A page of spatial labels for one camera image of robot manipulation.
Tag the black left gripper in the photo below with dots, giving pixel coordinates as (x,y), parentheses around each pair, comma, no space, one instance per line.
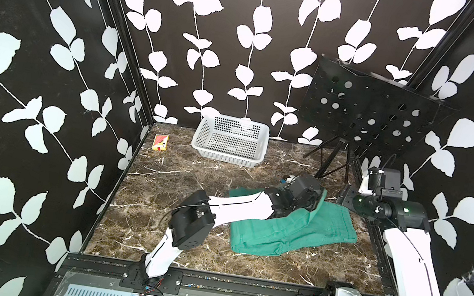
(313,207)

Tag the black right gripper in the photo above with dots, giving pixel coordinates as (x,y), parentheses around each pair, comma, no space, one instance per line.
(346,196)

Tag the green long pants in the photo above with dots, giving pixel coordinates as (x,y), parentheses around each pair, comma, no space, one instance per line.
(327,224)

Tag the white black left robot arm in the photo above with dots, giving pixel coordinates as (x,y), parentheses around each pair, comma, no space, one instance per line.
(192,221)

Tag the white plastic perforated basket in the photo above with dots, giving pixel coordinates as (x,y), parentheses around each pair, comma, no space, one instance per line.
(231,140)

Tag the black perforated music stand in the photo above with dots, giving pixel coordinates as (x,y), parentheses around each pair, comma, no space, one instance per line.
(365,115)

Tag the yellow red playing card box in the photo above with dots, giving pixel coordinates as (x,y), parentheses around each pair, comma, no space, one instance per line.
(160,142)

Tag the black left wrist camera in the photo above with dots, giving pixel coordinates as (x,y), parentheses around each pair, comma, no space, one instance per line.
(304,187)

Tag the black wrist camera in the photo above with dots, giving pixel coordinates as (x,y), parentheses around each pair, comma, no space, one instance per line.
(304,187)
(385,183)

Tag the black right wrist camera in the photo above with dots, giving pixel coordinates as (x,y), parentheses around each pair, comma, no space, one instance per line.
(385,183)

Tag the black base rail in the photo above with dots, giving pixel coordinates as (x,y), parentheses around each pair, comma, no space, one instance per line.
(177,280)

